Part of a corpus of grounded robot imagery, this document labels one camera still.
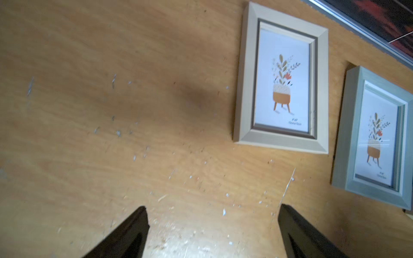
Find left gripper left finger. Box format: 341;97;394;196
85;206;150;258

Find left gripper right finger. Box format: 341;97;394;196
278;204;347;258

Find cream white picture frame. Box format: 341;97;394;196
233;2;329;154

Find light blue picture frame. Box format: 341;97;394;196
331;66;413;210

